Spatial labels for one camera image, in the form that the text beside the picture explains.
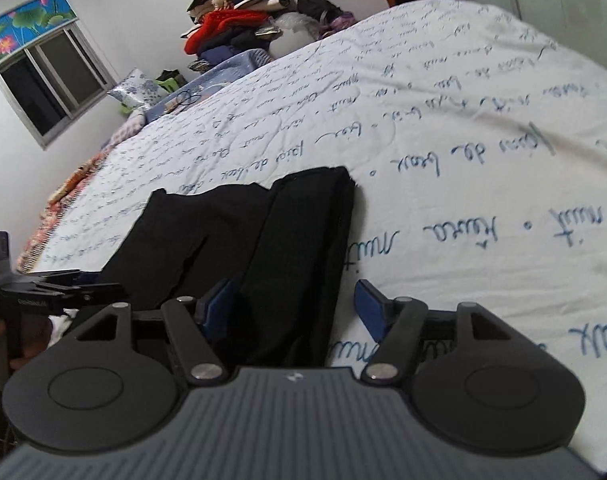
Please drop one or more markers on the green plastic stool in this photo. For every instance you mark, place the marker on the green plastic stool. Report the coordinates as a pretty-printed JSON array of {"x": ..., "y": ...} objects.
[{"x": 171, "y": 80}]

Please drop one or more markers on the orange floral blanket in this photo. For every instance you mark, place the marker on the orange floral blanket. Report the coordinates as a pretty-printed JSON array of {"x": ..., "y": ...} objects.
[{"x": 63, "y": 197}]

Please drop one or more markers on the black pants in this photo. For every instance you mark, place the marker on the black pants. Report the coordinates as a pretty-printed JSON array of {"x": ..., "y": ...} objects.
[{"x": 282, "y": 246}]

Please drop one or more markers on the pile of clothes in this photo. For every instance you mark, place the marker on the pile of clothes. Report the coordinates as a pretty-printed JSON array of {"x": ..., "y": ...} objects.
[{"x": 222, "y": 29}]

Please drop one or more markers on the white script print bedspread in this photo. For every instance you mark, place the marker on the white script print bedspread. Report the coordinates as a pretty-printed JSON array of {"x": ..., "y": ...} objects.
[{"x": 479, "y": 148}]

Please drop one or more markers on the window with metal frame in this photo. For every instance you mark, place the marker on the window with metal frame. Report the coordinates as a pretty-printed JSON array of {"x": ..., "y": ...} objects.
[{"x": 52, "y": 82}]

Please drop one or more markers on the blue quilted blanket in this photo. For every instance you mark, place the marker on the blue quilted blanket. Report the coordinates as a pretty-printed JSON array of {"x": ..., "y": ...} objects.
[{"x": 211, "y": 82}]

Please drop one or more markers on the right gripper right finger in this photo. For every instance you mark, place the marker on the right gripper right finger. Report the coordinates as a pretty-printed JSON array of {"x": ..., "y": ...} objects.
[{"x": 376, "y": 311}]

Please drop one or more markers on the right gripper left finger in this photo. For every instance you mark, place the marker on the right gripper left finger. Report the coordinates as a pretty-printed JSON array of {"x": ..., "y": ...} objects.
[{"x": 213, "y": 314}]

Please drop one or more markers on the floral pillow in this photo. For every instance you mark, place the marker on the floral pillow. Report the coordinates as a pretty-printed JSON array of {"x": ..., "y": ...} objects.
[{"x": 137, "y": 90}]

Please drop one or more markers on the person's left hand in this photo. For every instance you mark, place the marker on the person's left hand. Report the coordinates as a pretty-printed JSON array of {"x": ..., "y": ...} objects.
[{"x": 25, "y": 340}]

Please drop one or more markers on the lotus print window blind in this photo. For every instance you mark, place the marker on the lotus print window blind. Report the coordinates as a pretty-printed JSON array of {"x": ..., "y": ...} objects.
[{"x": 23, "y": 26}]

